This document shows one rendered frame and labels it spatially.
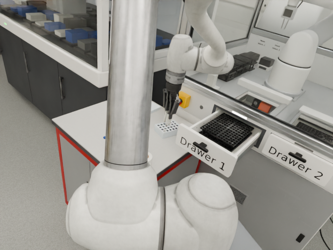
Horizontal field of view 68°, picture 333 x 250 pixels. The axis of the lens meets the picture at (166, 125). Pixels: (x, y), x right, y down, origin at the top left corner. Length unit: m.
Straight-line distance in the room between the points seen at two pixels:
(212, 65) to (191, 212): 0.68
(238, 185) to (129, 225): 1.00
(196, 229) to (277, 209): 0.93
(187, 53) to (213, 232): 0.74
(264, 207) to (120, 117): 1.11
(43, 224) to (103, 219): 1.34
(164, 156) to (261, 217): 0.67
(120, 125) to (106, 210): 0.18
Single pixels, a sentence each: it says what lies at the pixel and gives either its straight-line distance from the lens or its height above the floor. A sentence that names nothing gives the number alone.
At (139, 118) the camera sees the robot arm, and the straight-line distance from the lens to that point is 0.53.
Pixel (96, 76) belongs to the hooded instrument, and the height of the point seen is 0.88.
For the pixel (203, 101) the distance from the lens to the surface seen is 1.36.
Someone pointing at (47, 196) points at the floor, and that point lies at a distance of 2.02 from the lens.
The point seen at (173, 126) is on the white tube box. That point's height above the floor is 0.79.
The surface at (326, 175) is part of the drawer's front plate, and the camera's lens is 1.25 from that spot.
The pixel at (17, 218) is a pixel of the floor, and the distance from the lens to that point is 1.96.
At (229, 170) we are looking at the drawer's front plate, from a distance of 1.04.
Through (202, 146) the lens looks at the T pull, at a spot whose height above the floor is 0.91.
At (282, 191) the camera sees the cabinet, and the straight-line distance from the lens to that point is 1.38.
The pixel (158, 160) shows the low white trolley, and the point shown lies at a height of 0.76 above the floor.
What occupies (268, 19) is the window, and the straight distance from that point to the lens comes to 1.17.
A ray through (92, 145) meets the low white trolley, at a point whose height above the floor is 0.76.
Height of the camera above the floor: 1.52
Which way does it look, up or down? 34 degrees down
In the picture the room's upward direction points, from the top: 10 degrees clockwise
